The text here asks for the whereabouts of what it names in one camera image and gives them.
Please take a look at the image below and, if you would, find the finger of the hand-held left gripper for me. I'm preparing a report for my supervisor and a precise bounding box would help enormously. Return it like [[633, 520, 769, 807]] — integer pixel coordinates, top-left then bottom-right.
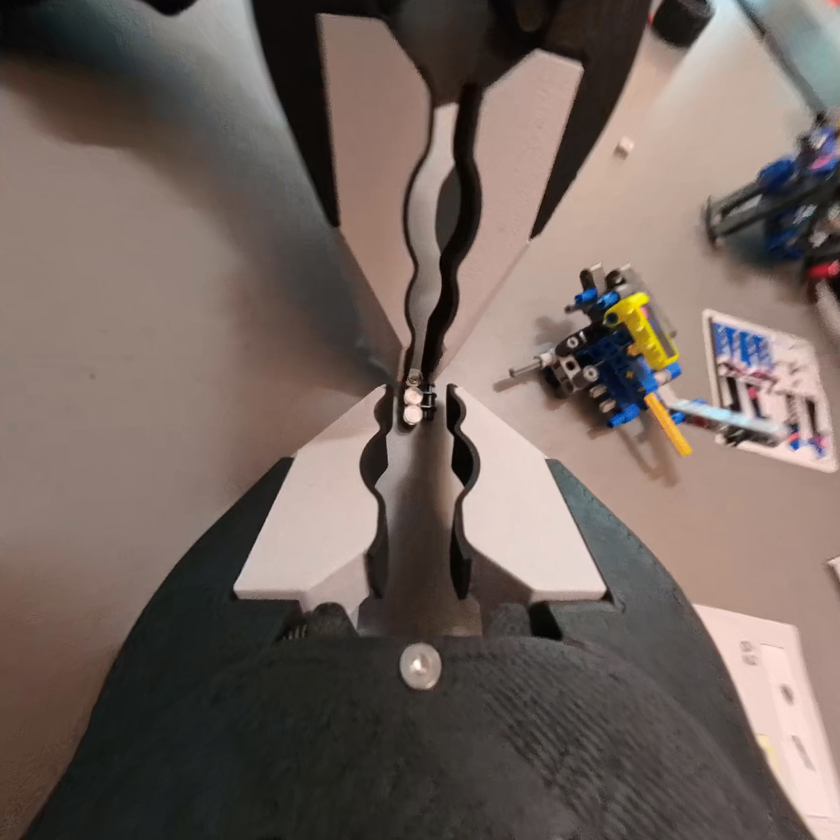
[[317, 13, 437, 385], [420, 49, 586, 388]]

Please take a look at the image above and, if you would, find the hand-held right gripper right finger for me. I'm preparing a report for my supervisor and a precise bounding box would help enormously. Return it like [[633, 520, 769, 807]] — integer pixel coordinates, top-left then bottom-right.
[[446, 384, 609, 637]]

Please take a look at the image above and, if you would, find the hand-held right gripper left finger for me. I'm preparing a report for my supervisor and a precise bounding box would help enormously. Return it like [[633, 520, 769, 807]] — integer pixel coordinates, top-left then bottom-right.
[[233, 384, 392, 611]]

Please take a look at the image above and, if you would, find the small grey lego connector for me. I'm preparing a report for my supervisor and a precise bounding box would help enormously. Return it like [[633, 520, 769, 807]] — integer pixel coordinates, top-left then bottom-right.
[[397, 369, 438, 432]]

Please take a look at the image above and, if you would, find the small blue yellow lego assembly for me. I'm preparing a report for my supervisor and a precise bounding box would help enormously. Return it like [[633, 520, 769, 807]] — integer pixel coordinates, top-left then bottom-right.
[[508, 262, 694, 458]]

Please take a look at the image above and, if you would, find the black lego tyre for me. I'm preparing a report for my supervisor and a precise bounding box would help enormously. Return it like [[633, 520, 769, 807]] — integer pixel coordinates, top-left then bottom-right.
[[668, 0, 718, 48]]

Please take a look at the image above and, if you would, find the pale grey lego beam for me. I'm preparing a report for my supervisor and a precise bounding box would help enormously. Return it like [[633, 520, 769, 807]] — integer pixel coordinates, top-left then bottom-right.
[[668, 398, 791, 448]]

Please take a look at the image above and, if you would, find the large blue black lego assembly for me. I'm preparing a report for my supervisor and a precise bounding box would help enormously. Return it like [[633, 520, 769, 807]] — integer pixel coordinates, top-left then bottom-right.
[[703, 110, 840, 304]]

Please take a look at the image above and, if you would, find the lego sticker sheet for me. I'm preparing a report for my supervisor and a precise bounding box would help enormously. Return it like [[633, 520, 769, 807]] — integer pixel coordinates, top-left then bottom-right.
[[700, 308, 840, 475]]

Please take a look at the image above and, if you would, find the white instruction booklet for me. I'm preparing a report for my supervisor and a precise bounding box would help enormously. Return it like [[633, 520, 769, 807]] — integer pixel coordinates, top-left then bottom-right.
[[691, 602, 840, 824]]

